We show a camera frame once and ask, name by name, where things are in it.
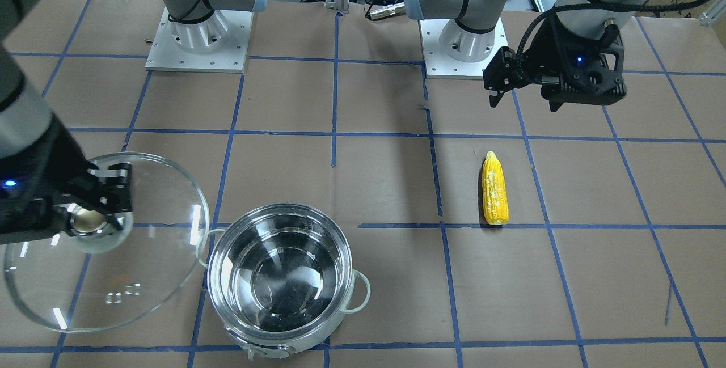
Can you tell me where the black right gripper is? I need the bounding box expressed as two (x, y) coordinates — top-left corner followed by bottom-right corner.
(1, 119), (133, 244)

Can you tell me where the glass pot lid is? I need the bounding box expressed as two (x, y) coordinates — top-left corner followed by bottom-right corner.
(3, 153), (209, 333)

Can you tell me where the yellow corn cob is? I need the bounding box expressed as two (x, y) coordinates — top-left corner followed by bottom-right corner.
(480, 151), (510, 226)

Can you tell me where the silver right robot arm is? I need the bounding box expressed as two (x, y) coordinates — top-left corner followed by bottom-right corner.
(1, 0), (267, 244)

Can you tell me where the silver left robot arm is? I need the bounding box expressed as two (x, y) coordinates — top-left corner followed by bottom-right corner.
(404, 0), (648, 112)

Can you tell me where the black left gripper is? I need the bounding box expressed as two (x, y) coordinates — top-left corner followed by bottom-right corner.
(483, 16), (627, 113)

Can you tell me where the pale green cooking pot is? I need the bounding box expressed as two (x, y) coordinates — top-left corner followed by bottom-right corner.
(201, 202), (372, 360)

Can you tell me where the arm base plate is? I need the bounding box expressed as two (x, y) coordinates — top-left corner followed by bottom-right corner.
(419, 19), (508, 81)
(145, 10), (254, 74)

